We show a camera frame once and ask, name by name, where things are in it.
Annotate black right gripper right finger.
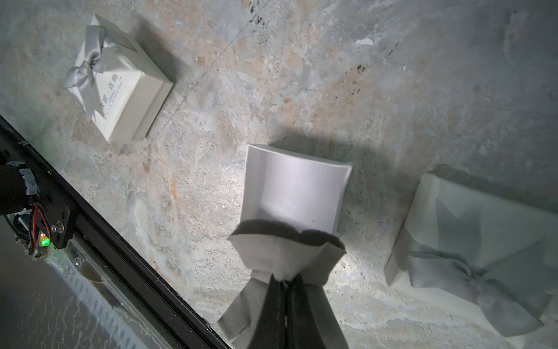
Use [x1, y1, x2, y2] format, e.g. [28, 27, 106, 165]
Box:
[286, 276, 326, 349]

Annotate grey foam insert pad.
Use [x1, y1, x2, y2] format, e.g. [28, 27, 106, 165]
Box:
[217, 219, 348, 348]

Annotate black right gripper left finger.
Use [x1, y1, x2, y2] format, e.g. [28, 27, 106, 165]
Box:
[248, 276, 287, 349]

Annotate white jewelry box base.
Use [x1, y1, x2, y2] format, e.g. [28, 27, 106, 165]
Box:
[240, 144, 353, 234]

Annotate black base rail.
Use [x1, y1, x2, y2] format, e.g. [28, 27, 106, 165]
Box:
[1, 118, 229, 348]

